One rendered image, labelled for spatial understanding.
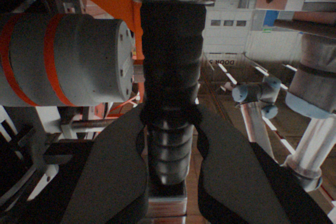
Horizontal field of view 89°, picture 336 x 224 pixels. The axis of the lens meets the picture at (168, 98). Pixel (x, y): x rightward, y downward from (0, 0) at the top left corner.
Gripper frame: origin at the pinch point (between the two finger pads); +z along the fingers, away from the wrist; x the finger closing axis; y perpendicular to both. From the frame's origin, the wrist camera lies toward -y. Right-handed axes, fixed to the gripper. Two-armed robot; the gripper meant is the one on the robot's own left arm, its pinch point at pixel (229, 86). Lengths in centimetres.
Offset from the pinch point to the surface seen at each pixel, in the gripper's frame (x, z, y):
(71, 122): 80, -56, 15
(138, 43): 64, -20, 25
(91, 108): 78, -43, 10
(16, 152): 91, -56, 7
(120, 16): 70, -17, 34
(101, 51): 73, -66, 32
